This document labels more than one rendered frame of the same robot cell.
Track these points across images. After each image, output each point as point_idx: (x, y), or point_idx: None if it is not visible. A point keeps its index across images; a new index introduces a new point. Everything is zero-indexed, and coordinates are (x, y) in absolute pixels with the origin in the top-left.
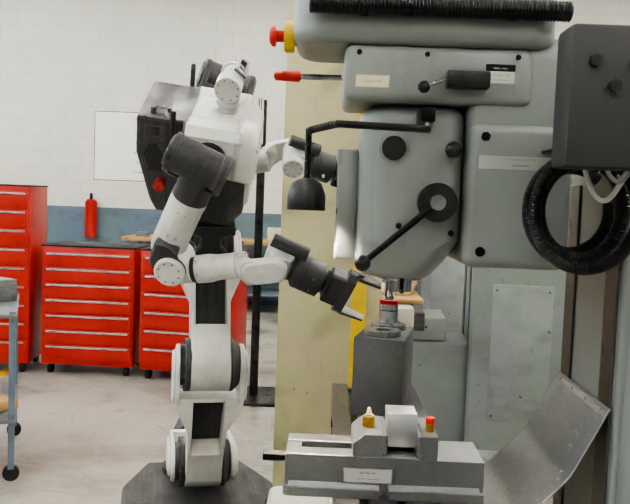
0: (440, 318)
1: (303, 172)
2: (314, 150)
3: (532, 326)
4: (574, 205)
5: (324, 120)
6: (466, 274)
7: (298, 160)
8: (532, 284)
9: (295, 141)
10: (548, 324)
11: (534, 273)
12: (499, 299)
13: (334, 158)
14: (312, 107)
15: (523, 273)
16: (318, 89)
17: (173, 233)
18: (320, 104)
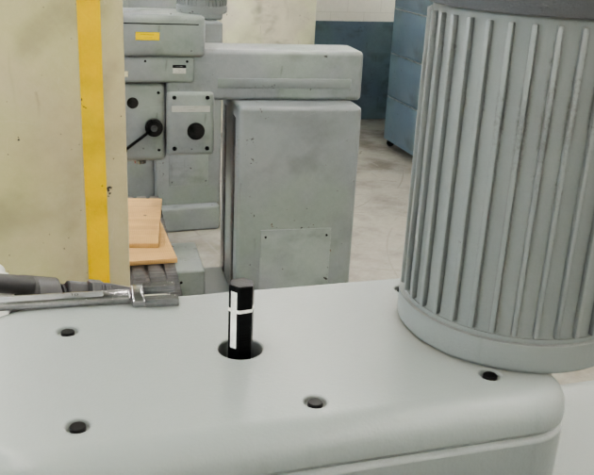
0: (198, 270)
1: (2, 173)
2: (24, 291)
3: (306, 273)
4: None
5: (26, 96)
6: (224, 203)
7: None
8: (305, 226)
9: None
10: (324, 270)
11: (308, 214)
12: (268, 247)
13: (58, 290)
14: (5, 78)
15: (295, 215)
16: (11, 50)
17: None
18: (18, 73)
